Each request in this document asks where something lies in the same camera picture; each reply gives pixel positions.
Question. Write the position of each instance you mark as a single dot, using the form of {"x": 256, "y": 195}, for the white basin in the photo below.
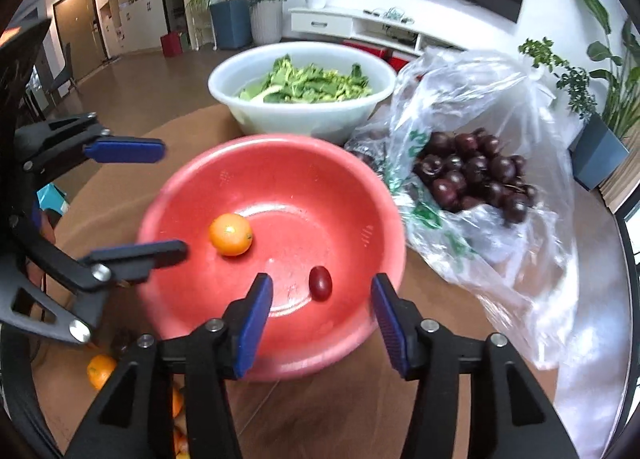
{"x": 332, "y": 122}

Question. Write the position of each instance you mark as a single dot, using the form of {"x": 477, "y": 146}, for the brown round tablecloth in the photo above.
{"x": 356, "y": 408}

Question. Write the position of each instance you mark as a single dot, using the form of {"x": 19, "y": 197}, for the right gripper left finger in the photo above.
{"x": 131, "y": 417}

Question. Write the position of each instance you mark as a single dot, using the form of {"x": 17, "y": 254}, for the smooth orange kumquat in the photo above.
{"x": 230, "y": 234}

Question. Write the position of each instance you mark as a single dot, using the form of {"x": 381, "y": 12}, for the orange kumquat bottom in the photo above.
{"x": 99, "y": 370}

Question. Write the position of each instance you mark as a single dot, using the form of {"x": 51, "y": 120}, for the red bin on floor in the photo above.
{"x": 171, "y": 44}

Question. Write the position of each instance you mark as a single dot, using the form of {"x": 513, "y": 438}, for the white tv cabinet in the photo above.
{"x": 365, "y": 27}

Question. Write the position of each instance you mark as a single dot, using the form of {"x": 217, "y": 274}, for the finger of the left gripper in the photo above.
{"x": 91, "y": 280}
{"x": 125, "y": 150}

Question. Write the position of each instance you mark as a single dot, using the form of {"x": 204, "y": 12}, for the pile of dark cherries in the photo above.
{"x": 469, "y": 169}

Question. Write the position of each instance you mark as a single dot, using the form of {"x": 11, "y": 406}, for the mandarin orange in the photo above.
{"x": 177, "y": 401}

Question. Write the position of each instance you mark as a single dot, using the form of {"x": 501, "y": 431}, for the large plant blue pot right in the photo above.
{"x": 601, "y": 147}

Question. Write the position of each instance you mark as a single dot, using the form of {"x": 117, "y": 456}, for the clear plastic bag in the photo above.
{"x": 525, "y": 275}

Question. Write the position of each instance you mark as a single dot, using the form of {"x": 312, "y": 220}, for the plant in white ribbed pot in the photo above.
{"x": 266, "y": 17}

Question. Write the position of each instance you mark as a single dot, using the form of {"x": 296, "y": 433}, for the red plastic colander bowl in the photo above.
{"x": 309, "y": 203}

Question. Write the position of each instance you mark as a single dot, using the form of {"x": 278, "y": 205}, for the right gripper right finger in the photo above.
{"x": 511, "y": 416}

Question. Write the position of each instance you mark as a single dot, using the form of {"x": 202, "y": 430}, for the plant in tall white pot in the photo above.
{"x": 573, "y": 80}

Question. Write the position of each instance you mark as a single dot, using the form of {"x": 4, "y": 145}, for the green leafy vegetables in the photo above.
{"x": 287, "y": 84}

